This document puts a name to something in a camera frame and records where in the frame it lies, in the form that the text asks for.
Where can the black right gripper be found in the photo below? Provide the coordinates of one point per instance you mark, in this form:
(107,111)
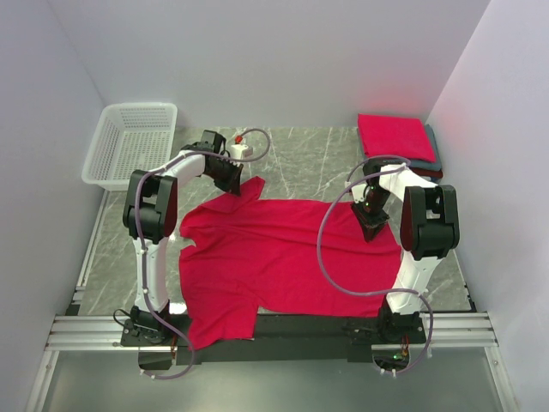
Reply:
(371,226)

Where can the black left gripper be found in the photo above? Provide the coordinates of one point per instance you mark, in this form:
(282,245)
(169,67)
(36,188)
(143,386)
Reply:
(233,184)

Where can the pink-red t shirt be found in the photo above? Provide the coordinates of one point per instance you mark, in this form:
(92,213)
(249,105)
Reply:
(247,253)

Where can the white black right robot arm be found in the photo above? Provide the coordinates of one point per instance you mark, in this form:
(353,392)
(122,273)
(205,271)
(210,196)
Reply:
(429,230)

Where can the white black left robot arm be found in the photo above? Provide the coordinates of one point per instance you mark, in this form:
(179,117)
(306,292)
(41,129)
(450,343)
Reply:
(151,213)

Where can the folded dark red t shirt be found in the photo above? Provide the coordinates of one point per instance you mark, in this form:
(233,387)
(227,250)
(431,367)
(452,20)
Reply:
(433,176)

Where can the white plastic basket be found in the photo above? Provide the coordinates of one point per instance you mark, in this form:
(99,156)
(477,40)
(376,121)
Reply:
(129,136)

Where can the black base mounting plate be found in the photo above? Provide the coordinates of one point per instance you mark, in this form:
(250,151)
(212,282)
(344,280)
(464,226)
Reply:
(284,350)

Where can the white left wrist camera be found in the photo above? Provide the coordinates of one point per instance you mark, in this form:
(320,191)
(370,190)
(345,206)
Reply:
(239,150)

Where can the aluminium frame rail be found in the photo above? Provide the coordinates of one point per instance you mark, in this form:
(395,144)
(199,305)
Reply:
(445,330)

